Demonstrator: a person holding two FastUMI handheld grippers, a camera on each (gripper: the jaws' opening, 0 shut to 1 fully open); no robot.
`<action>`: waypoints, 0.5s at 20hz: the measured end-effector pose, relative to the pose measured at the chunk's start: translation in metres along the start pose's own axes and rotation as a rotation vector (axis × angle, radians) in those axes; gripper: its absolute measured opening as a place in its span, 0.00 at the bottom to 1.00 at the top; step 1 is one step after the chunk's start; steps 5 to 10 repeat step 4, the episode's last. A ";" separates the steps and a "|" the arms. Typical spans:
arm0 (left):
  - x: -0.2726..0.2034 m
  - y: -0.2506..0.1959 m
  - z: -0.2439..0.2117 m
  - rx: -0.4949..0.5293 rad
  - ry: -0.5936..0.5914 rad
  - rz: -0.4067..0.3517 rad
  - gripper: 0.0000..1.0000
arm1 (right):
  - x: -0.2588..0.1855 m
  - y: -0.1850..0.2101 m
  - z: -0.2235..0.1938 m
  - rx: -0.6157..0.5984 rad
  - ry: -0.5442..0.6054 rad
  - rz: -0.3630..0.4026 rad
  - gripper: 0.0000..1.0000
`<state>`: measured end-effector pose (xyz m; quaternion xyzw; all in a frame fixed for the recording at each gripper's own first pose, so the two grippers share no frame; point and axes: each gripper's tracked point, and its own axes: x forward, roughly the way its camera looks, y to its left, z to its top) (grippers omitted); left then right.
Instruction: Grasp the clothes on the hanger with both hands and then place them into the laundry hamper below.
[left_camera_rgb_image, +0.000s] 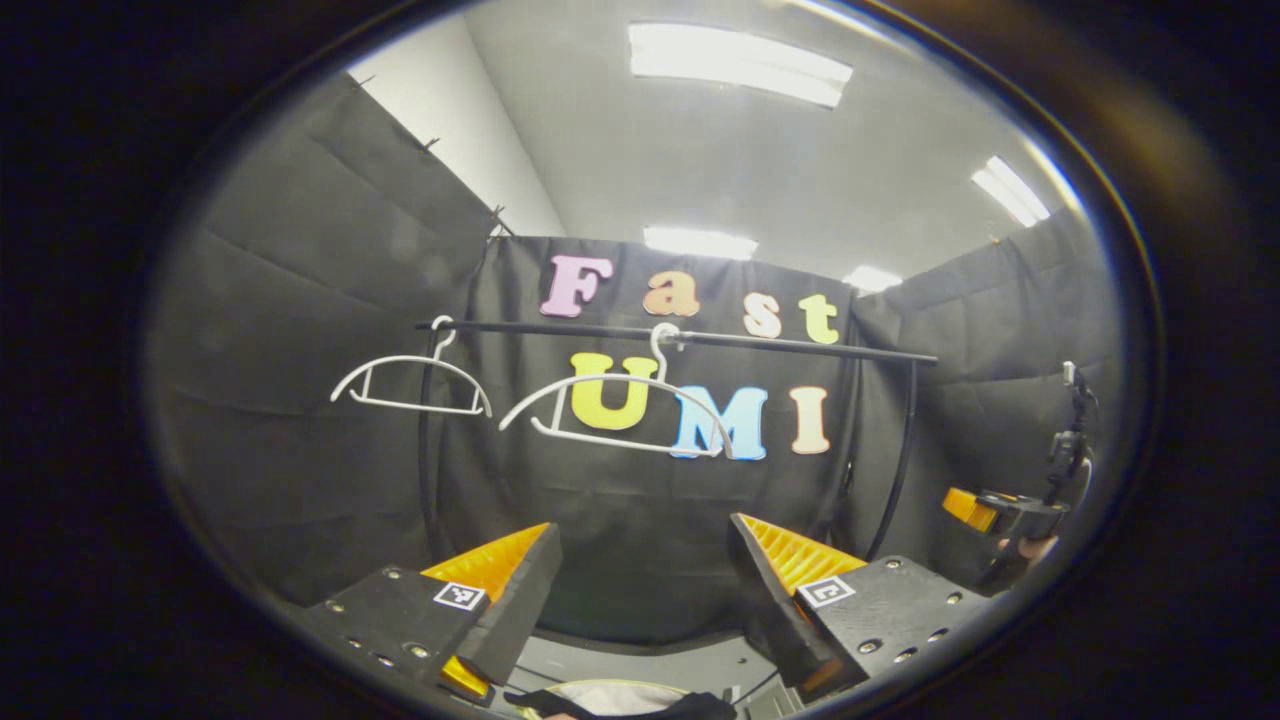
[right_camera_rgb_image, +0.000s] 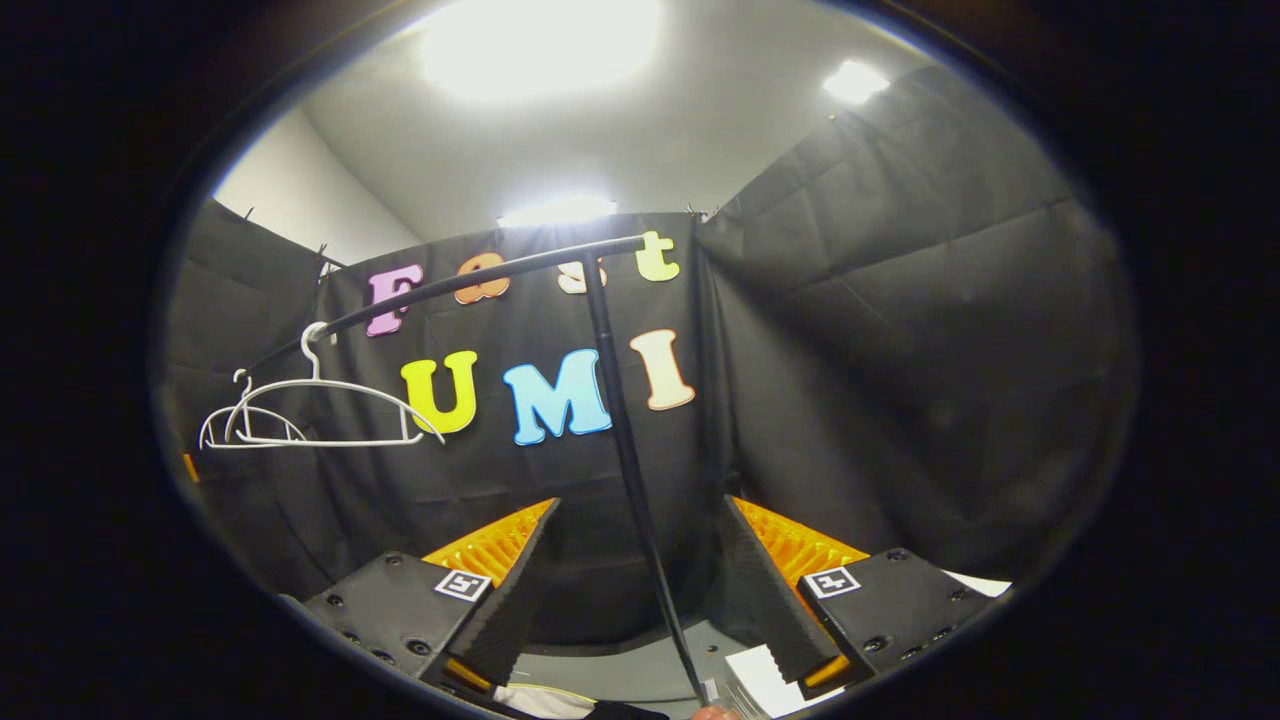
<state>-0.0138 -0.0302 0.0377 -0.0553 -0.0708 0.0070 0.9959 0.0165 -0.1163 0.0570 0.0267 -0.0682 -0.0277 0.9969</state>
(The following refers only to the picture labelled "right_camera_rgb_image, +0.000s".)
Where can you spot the white flat sheet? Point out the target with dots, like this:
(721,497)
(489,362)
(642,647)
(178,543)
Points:
(765,680)

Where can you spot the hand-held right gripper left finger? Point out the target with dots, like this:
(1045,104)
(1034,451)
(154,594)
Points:
(505,605)

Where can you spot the black metal clothes rack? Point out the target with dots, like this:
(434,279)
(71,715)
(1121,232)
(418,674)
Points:
(625,440)

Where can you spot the white plastic clothes hanger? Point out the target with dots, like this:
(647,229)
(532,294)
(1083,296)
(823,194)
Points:
(255,415)
(330,385)

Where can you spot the large ceiling light panel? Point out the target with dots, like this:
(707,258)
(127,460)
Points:
(540,45)

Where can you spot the beige laundry hamper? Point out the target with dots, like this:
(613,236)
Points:
(540,702)

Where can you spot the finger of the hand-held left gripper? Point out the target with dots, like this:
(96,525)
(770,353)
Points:
(190,468)

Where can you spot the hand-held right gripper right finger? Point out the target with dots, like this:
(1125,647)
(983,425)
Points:
(770,610)

